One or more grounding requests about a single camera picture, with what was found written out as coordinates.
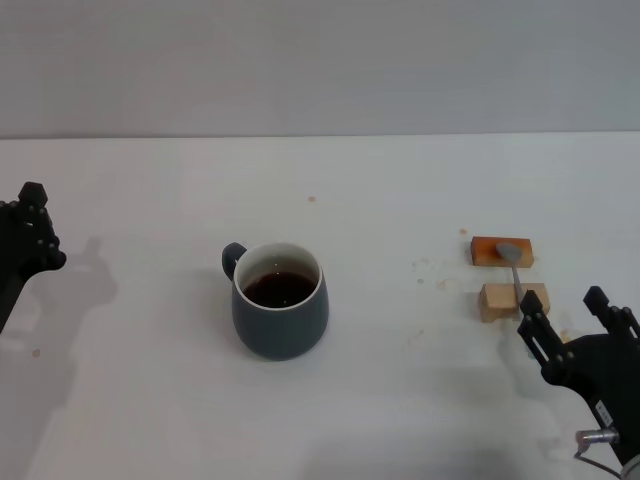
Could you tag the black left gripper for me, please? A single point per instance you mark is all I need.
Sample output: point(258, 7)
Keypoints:
point(10, 270)

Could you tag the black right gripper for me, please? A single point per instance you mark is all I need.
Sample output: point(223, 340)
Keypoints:
point(610, 375)

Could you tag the grey ceramic cup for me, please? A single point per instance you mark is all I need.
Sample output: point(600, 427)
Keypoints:
point(280, 332)

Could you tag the light notched wooden block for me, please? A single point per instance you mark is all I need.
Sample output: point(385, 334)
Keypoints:
point(500, 300)

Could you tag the orange stained wooden block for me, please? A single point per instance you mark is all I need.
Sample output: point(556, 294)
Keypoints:
point(482, 252)

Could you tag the dark coffee liquid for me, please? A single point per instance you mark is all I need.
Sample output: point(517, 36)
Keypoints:
point(280, 290)

